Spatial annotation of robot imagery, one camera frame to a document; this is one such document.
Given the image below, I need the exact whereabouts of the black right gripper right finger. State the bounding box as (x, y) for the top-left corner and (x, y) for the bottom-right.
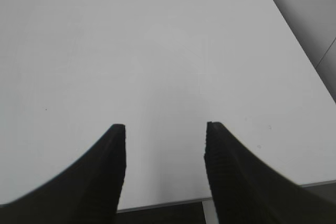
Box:
(204, 122), (335, 224)

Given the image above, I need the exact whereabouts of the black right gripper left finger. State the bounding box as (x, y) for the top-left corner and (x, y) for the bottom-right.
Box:
(1, 124), (126, 223)

